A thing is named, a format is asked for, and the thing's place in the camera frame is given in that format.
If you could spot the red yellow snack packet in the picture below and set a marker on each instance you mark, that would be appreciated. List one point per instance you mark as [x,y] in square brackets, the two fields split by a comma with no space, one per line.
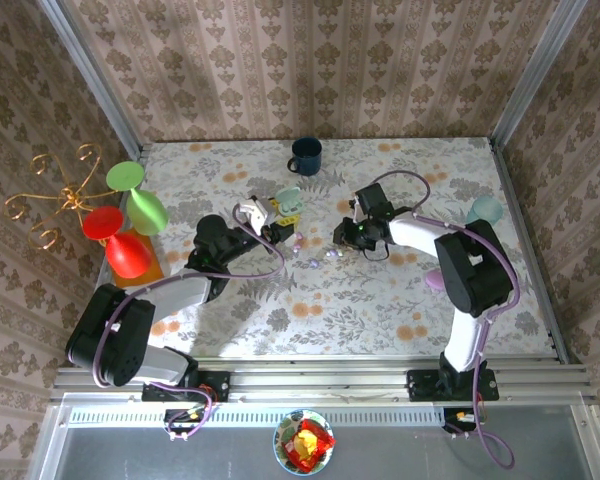
[310,445]

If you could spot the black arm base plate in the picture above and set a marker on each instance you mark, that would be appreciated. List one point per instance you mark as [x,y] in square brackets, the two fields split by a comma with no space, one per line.
[420,385]
[220,385]

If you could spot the red plastic wine glass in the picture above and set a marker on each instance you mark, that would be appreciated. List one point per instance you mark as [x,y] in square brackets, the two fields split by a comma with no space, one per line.
[127,255]

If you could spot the long aluminium mounting rail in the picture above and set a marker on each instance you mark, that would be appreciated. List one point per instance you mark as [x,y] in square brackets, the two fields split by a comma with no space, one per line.
[320,380]

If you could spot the patterned ceramic bowl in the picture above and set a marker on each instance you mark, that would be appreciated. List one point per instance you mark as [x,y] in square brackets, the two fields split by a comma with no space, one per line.
[280,440]

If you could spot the lilac earbud charging case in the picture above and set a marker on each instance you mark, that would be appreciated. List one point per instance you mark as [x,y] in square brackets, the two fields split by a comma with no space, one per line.
[432,280]

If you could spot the purple cup lower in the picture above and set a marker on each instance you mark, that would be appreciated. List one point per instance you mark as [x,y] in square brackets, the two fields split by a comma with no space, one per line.
[296,249]

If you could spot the green plastic wine glass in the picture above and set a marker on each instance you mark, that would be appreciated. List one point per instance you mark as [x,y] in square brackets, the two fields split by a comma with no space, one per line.
[145,210]

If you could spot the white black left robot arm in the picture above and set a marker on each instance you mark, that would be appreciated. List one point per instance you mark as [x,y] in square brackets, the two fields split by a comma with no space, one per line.
[175,290]

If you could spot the small black connector box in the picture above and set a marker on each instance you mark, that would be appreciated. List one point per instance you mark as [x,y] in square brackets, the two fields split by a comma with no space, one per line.
[455,417]
[180,417]

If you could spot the frosted teal cup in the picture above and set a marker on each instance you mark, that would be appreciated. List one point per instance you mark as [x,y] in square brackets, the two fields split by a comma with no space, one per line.
[485,210]

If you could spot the aluminium frame post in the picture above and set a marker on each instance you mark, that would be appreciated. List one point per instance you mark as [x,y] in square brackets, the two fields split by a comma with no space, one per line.
[47,445]
[536,75]
[94,75]
[592,445]

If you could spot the mint green cup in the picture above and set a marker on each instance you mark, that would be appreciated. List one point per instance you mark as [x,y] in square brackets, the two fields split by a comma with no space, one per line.
[287,200]

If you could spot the dark blue mug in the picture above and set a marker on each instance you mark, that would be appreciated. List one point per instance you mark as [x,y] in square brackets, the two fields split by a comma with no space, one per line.
[307,155]

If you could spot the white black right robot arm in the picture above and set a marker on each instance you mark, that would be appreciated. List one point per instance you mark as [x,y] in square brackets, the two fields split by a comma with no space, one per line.
[475,270]

